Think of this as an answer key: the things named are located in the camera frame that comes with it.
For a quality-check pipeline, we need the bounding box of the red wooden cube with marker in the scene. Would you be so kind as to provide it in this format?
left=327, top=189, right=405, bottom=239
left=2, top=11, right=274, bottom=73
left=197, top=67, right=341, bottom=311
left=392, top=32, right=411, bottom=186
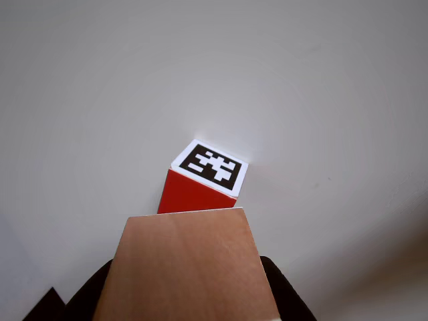
left=156, top=138, right=250, bottom=215

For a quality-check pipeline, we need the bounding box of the wooden cube with green face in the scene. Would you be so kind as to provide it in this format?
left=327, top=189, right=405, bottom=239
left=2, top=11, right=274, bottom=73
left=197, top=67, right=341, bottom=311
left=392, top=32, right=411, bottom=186
left=93, top=207, right=282, bottom=321

